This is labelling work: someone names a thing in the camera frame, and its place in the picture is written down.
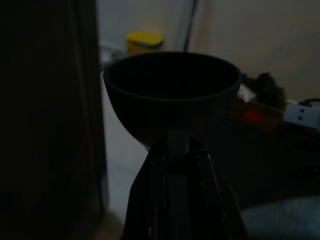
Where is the black fluffy thing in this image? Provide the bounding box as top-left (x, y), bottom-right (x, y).
top-left (243, 71), bottom-right (288, 107)

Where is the white crumpled paper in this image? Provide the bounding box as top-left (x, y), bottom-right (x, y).
top-left (236, 83), bottom-right (257, 103)

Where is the dark upright panel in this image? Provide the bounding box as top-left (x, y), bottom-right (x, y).
top-left (0, 0), bottom-right (111, 240)

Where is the yellow bucket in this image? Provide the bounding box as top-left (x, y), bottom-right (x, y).
top-left (124, 30), bottom-right (165, 56)

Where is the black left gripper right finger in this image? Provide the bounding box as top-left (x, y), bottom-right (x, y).
top-left (187, 142), bottom-right (250, 240)

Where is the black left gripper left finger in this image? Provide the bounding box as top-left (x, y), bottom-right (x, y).
top-left (123, 139), bottom-right (171, 240)

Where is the wooden box red label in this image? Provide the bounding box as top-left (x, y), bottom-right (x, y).
top-left (226, 96), bottom-right (286, 133)

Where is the dark blue pole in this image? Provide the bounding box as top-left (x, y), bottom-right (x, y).
top-left (183, 0), bottom-right (200, 52)

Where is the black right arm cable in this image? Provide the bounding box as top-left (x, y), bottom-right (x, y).
top-left (298, 98), bottom-right (320, 108)

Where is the dark blue cup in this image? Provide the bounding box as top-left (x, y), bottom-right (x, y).
top-left (102, 51), bottom-right (243, 155)

